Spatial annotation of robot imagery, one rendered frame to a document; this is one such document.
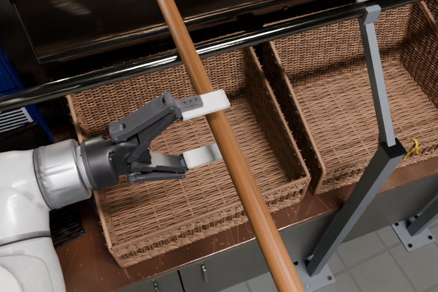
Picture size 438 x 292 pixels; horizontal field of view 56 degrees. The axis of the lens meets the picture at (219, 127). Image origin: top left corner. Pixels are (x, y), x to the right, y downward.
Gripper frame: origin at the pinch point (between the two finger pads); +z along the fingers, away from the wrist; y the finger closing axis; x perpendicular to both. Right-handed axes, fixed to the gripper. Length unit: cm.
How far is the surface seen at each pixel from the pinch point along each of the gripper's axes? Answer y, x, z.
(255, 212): -1.2, 15.1, -0.3
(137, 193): 60, -25, -17
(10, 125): 47, -52, -46
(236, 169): -1.3, 8.4, -0.3
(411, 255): 119, 10, 81
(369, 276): 119, 12, 60
